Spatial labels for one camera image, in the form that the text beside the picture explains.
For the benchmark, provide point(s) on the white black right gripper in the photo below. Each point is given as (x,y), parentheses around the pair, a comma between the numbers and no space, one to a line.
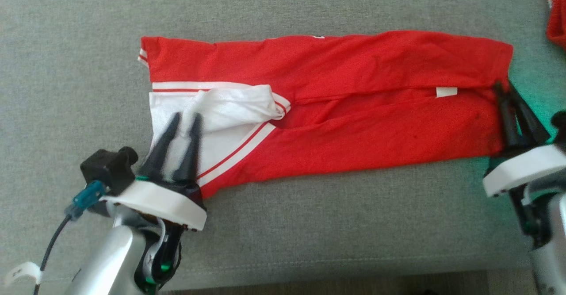
(522,169)

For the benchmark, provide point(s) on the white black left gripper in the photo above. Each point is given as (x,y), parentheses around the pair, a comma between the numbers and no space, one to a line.
(163,202)

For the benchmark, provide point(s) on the red garment with white band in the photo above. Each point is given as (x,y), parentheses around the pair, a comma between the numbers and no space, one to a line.
(558,16)

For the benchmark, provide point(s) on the red white basketball jersey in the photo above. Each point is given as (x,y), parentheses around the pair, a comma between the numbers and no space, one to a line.
(353,122)

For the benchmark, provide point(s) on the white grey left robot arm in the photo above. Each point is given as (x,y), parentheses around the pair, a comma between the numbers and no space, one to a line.
(106,259)

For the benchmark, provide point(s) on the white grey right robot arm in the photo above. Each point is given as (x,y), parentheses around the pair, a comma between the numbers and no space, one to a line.
(548,242)

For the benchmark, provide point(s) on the grey fabric sofa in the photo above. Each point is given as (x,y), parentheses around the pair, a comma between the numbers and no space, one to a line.
(309,233)

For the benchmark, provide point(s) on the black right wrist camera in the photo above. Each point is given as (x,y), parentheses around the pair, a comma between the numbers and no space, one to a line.
(559,129)

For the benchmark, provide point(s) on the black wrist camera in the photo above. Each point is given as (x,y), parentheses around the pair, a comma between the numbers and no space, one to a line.
(108,169)
(559,129)

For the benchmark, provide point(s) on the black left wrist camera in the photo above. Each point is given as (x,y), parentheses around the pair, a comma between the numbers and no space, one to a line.
(108,169)

